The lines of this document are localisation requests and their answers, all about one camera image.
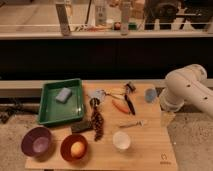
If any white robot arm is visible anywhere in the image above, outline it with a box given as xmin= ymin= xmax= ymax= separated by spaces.
xmin=159 ymin=64 xmax=213 ymax=118

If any black handled brush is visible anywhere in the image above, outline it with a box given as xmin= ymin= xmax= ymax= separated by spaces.
xmin=124 ymin=94 xmax=135 ymax=115

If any orange bowl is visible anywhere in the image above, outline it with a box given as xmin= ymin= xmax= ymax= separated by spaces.
xmin=60 ymin=134 xmax=88 ymax=162

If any orange carrot toy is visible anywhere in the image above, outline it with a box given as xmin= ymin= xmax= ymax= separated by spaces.
xmin=112 ymin=100 xmax=130 ymax=114

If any white cup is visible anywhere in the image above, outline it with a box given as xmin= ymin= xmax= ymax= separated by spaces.
xmin=112 ymin=131 xmax=131 ymax=151

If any purple bowl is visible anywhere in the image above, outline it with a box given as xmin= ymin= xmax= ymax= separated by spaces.
xmin=21 ymin=127 xmax=52 ymax=157

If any wooden board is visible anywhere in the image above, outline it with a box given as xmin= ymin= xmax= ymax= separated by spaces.
xmin=25 ymin=83 xmax=178 ymax=171

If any brown beaded chain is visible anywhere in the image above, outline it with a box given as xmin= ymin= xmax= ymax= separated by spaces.
xmin=89 ymin=98 xmax=105 ymax=142

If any blue cup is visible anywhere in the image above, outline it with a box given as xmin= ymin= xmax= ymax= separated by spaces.
xmin=145 ymin=89 xmax=157 ymax=103

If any blue sponge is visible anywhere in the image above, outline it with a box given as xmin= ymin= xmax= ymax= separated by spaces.
xmin=56 ymin=88 xmax=72 ymax=103

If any yellow orange fruit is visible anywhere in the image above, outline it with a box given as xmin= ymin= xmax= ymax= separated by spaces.
xmin=71 ymin=142 xmax=85 ymax=158

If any black scrubbing pad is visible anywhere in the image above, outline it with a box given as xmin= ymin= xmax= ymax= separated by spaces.
xmin=71 ymin=121 xmax=93 ymax=133

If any green plastic tray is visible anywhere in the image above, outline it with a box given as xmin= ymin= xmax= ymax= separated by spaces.
xmin=38 ymin=78 xmax=85 ymax=126

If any yellow handled utensil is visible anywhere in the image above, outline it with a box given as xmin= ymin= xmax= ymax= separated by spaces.
xmin=106 ymin=92 xmax=125 ymax=100

